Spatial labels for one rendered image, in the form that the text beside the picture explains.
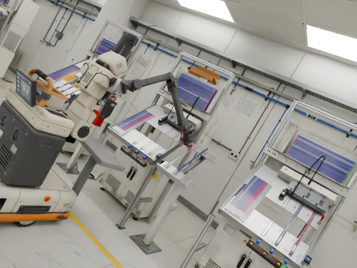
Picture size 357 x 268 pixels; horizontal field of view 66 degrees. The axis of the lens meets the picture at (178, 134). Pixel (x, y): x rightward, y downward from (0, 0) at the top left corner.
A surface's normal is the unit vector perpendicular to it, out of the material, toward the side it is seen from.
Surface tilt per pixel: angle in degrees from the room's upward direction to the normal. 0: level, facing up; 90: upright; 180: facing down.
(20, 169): 90
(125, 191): 90
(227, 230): 90
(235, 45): 90
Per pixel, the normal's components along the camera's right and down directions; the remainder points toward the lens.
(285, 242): 0.05, -0.76
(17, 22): 0.75, 0.46
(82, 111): -0.42, -0.35
